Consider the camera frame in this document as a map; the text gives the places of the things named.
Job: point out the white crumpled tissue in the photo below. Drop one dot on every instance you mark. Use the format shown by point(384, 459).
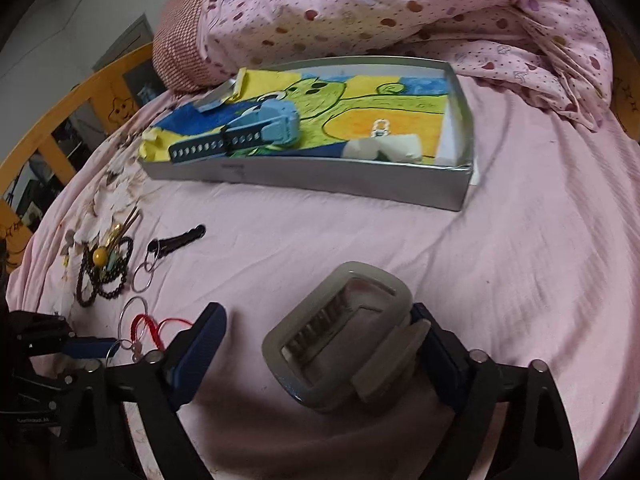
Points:
point(390, 147)

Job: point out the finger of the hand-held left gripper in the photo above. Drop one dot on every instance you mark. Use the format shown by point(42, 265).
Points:
point(90, 348)

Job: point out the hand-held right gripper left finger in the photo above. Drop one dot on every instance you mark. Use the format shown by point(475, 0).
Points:
point(200, 350)

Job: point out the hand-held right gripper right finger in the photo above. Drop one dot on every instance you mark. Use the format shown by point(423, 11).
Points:
point(447, 360)

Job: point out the pink apple print quilt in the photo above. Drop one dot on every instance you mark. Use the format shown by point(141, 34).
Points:
point(350, 10)

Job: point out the yellow round bead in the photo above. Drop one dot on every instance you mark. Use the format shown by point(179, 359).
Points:
point(100, 256)

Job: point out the silver cardboard box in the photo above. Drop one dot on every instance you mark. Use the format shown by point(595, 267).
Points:
point(325, 180)

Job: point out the yellow wooden bed frame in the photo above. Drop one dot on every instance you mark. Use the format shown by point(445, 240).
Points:
point(65, 105)

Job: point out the black key fob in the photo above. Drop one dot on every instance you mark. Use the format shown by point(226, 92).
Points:
point(180, 239)

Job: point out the pink floral bed sheet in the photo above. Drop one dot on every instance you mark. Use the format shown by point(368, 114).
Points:
point(500, 260)

